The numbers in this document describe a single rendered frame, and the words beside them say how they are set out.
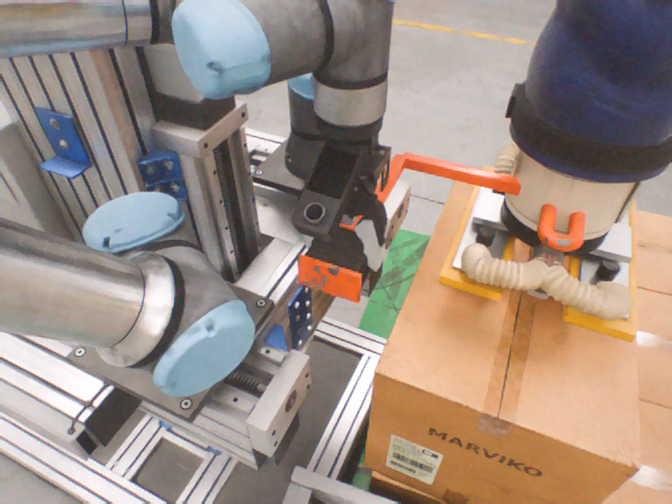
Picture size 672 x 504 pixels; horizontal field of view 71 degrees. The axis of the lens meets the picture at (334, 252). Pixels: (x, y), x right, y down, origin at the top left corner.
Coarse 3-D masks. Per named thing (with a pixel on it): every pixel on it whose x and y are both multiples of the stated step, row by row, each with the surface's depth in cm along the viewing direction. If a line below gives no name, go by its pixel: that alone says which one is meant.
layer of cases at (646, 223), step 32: (640, 224) 164; (640, 256) 153; (640, 288) 144; (640, 320) 135; (640, 352) 127; (640, 384) 120; (640, 416) 114; (640, 448) 109; (384, 480) 104; (640, 480) 104
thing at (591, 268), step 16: (624, 224) 84; (576, 256) 79; (592, 256) 78; (576, 272) 76; (592, 272) 75; (608, 272) 73; (624, 272) 75; (576, 320) 70; (592, 320) 69; (624, 320) 69; (624, 336) 68
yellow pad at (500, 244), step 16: (480, 192) 90; (496, 192) 88; (464, 224) 84; (480, 224) 84; (464, 240) 81; (480, 240) 79; (496, 240) 81; (512, 240) 81; (448, 256) 79; (496, 256) 78; (448, 272) 76; (464, 272) 76; (464, 288) 75; (480, 288) 74; (496, 288) 74
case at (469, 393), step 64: (512, 256) 97; (448, 320) 85; (512, 320) 85; (384, 384) 79; (448, 384) 76; (512, 384) 76; (576, 384) 76; (384, 448) 95; (448, 448) 85; (512, 448) 76; (576, 448) 69
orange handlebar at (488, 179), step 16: (400, 160) 77; (416, 160) 77; (432, 160) 77; (448, 176) 77; (464, 176) 75; (480, 176) 74; (496, 176) 74; (384, 192) 71; (512, 192) 74; (544, 208) 69; (352, 224) 66; (544, 224) 66; (576, 224) 66; (544, 240) 65; (560, 240) 64; (576, 240) 64
